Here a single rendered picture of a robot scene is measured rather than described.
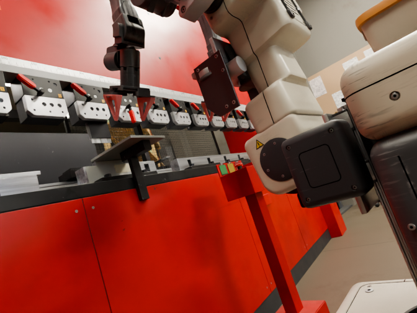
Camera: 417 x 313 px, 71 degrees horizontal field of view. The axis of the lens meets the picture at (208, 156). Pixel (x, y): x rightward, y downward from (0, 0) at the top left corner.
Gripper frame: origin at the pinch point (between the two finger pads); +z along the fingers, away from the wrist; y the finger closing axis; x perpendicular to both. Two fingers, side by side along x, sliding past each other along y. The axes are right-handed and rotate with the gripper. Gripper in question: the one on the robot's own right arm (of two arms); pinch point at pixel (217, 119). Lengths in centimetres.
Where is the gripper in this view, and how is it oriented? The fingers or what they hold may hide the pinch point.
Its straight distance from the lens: 122.2
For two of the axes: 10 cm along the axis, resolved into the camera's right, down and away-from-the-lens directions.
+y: -6.4, 0.9, -7.7
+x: 7.7, 1.2, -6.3
